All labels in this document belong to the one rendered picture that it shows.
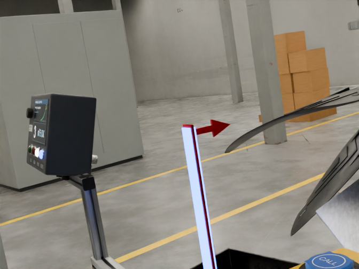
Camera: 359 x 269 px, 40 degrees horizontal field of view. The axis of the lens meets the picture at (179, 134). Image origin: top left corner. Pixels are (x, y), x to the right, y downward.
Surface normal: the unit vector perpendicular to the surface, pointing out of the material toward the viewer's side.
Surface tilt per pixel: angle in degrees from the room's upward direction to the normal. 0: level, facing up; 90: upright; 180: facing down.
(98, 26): 90
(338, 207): 55
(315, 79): 90
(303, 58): 90
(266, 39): 90
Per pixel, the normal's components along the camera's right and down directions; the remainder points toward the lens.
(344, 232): -0.47, -0.40
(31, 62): 0.61, 0.01
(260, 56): -0.78, 0.20
